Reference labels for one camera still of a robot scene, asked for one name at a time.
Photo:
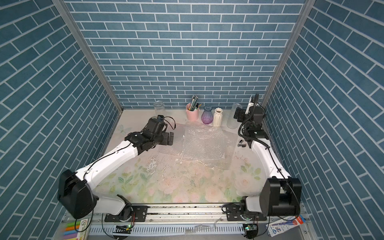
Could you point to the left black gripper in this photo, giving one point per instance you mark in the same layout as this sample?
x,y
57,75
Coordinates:
x,y
166,141

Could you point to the white red blue box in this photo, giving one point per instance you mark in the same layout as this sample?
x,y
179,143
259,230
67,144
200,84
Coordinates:
x,y
282,226

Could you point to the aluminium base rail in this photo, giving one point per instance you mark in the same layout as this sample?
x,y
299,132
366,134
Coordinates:
x,y
172,214

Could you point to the cream ribbed cylinder vase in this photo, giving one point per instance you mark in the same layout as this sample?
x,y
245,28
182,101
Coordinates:
x,y
218,117

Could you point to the white slotted cable duct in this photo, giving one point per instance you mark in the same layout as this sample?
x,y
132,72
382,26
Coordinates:
x,y
169,230

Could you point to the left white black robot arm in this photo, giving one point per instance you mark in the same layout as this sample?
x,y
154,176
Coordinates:
x,y
76,189

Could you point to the pens in cup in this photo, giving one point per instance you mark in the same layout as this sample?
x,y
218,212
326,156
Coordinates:
x,y
194,103

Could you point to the small black metal clip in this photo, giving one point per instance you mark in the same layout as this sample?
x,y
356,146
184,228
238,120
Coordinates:
x,y
242,144

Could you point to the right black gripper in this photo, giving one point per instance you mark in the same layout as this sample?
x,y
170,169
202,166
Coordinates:
x,y
242,113

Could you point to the purple vase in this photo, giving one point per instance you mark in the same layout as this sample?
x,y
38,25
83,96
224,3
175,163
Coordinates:
x,y
207,116

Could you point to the pink pen cup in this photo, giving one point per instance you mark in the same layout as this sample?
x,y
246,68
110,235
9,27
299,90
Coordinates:
x,y
192,116

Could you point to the clear wide glass vase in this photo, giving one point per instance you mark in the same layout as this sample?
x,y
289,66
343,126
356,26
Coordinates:
x,y
232,121

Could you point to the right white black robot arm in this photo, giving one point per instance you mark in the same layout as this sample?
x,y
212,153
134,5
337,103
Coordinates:
x,y
281,194

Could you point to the clear ribbed glass vase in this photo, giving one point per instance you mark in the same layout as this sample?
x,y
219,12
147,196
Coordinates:
x,y
159,108

